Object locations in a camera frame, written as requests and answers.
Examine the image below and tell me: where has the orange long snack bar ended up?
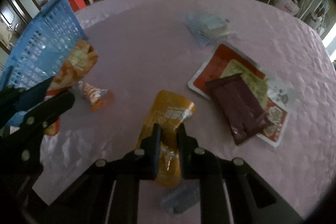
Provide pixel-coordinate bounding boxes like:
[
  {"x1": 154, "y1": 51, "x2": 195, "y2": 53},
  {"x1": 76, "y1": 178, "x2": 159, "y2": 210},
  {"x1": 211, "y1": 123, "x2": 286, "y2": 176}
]
[{"x1": 74, "y1": 81, "x2": 114, "y2": 111}]

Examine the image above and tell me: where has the small blue wafer packet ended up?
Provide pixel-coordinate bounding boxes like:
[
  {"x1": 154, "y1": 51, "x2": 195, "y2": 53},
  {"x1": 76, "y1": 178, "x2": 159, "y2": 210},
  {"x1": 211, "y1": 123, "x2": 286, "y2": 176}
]
[{"x1": 161, "y1": 183, "x2": 201, "y2": 214}]

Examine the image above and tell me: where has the dark maroon snack packet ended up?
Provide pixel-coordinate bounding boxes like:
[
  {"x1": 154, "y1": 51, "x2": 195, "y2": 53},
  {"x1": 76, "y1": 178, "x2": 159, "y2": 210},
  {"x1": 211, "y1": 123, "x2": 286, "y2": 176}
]
[{"x1": 205, "y1": 74, "x2": 273, "y2": 145}]

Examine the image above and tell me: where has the white ring cookies bag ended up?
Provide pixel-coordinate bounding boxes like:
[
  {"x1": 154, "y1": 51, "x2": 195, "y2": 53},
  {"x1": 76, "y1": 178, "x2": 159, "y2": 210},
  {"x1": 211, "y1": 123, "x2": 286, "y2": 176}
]
[{"x1": 136, "y1": 90, "x2": 195, "y2": 188}]

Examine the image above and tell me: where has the red white large snack pack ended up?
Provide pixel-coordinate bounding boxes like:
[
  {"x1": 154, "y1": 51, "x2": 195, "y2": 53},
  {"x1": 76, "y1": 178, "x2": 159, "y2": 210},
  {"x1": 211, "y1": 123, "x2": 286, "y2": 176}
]
[{"x1": 188, "y1": 44, "x2": 299, "y2": 147}]

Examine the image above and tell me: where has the clear grey biscuit bag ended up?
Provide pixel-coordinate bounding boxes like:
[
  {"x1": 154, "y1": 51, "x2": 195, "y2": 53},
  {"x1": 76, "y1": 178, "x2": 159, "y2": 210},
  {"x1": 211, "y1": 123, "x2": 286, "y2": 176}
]
[{"x1": 186, "y1": 12, "x2": 237, "y2": 47}]

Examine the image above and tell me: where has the red orange snack packet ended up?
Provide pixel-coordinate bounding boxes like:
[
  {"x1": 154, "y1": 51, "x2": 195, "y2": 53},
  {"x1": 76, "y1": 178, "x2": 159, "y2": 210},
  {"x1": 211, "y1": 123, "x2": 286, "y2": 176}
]
[{"x1": 46, "y1": 39, "x2": 98, "y2": 99}]

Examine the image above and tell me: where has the blue plastic basket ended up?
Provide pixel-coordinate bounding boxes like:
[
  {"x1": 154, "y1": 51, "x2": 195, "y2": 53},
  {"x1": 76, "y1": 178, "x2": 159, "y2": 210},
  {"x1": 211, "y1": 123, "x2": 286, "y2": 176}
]
[{"x1": 1, "y1": 0, "x2": 87, "y2": 89}]

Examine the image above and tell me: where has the dark wooden door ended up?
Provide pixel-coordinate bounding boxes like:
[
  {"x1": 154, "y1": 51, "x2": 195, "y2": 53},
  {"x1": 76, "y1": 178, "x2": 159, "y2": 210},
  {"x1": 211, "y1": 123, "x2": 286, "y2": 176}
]
[{"x1": 1, "y1": 0, "x2": 27, "y2": 38}]

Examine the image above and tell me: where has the pink quilted tablecloth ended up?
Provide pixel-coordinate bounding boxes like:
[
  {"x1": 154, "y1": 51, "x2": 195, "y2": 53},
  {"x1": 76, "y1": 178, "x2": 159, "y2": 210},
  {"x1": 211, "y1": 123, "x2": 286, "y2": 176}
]
[{"x1": 34, "y1": 0, "x2": 335, "y2": 217}]

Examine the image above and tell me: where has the white pink shopping bag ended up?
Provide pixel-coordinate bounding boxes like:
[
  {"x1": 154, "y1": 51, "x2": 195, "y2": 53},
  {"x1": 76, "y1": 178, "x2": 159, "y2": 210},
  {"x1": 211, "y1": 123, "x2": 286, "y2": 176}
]
[{"x1": 274, "y1": 0, "x2": 299, "y2": 16}]

